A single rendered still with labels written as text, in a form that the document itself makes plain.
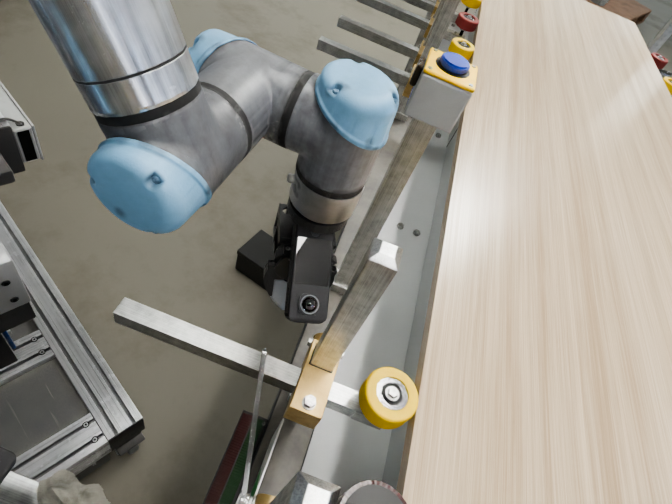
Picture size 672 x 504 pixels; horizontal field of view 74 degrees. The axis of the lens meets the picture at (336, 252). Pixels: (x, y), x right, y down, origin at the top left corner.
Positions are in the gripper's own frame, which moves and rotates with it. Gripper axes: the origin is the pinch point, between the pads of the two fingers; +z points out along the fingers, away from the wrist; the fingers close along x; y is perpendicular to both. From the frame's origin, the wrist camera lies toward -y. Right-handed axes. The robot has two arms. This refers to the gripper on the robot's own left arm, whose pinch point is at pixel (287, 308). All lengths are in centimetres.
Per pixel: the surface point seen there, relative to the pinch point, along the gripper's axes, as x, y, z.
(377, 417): -12.5, -14.5, 2.4
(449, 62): -15.2, 19.1, -30.7
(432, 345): -23.4, -3.5, 2.3
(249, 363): 4.2, -4.9, 8.3
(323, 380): -6.7, -7.6, 7.3
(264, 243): -8, 76, 80
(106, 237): 50, 81, 92
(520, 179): -57, 41, 2
